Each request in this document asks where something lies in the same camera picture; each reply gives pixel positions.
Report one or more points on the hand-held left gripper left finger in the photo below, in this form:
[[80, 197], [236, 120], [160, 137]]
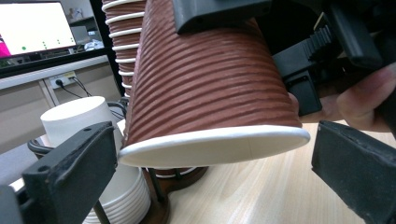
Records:
[[62, 177]]

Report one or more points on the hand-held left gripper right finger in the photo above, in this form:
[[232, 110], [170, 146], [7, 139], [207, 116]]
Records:
[[358, 168]]

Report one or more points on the stack of white cups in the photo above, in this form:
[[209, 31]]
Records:
[[77, 115]]

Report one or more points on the brown ribbed paper cup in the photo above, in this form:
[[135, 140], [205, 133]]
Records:
[[202, 93]]

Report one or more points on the stack of brown cups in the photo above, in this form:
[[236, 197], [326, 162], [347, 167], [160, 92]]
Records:
[[124, 23]]

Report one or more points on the light grey desk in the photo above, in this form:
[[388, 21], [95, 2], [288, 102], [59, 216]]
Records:
[[18, 105]]

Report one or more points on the white power socket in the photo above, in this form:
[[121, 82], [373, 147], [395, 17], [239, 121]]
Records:
[[67, 75]]

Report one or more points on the computer monitor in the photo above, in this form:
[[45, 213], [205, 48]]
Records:
[[34, 28]]

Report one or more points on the black metal post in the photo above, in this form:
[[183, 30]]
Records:
[[99, 31]]

